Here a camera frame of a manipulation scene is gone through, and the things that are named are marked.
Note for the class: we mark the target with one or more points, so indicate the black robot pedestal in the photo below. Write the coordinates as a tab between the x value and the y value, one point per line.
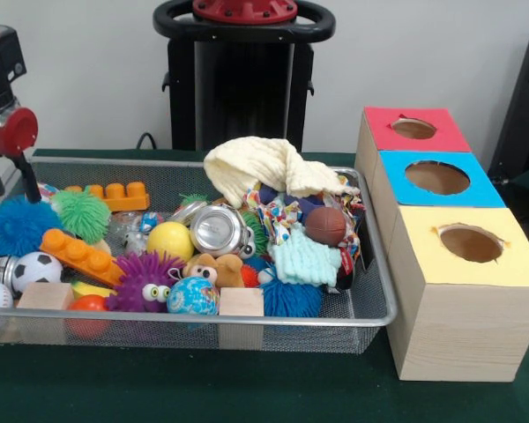
242	88

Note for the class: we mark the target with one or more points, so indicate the cream knitted cloth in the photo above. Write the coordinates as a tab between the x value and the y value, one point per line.
255	163

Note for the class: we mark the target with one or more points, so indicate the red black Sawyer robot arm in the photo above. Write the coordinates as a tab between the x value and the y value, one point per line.
0	66

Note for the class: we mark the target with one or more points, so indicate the shallow silver mesh bin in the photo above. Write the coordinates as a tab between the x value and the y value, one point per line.
291	339

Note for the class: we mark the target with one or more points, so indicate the blue spiky rubber ball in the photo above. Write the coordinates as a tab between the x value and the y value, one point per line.
17	227

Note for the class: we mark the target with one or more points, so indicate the blue white patterned ball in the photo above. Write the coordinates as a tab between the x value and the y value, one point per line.
193	296

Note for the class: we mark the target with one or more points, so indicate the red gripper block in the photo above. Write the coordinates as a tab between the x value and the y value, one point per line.
13	132

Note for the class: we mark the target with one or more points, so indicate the smooth yellow ball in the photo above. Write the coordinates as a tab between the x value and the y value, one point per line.
169	242

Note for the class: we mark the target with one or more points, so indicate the green spiky ball with eyes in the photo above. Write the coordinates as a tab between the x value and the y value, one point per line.
84	213

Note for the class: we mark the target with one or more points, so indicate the orange toy building brick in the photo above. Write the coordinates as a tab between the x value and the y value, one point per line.
79	255

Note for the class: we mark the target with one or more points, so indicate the wooden box with three holes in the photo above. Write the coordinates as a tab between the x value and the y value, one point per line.
458	330

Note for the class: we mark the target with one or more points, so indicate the purple spiky ball with eyes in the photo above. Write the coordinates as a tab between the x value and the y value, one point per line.
136	277

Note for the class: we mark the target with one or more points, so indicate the red orange ball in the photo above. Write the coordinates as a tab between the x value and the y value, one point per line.
89	305

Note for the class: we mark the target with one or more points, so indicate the brown toy football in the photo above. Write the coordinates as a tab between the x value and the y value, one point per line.
326	225

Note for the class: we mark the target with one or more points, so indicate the black upright panel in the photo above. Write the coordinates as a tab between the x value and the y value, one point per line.
524	110

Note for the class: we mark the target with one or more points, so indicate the crushed clear plastic bottle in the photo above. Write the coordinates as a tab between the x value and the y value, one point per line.
149	220

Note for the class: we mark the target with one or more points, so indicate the dark green table cloth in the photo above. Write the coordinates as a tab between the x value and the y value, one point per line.
203	388

